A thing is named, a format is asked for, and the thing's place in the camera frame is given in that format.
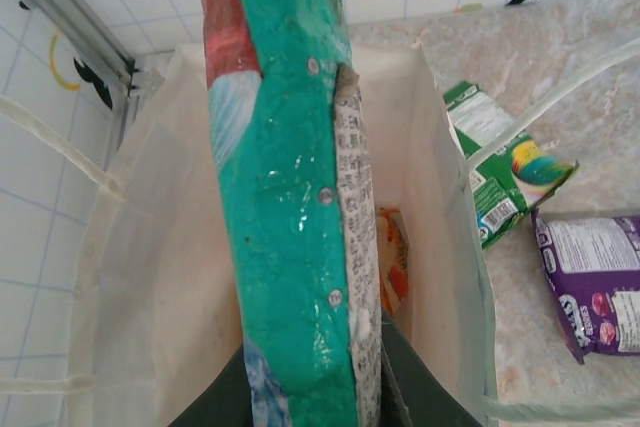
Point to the aluminium left corner post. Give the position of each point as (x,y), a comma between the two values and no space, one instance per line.
(65,2)

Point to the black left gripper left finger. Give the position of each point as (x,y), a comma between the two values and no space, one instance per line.
(230,397)

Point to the green snack bag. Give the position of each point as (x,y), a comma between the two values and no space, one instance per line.
(530,167)

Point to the teal snack bag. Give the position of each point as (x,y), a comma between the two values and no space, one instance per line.
(290,197)

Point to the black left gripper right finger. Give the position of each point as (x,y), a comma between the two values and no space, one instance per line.
(405,387)

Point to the large yellow chips bag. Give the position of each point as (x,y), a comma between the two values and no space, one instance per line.
(395,257)

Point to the white printed paper bag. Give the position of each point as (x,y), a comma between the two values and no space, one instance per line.
(165,247)

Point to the purple snack bag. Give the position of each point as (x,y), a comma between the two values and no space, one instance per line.
(590,287)

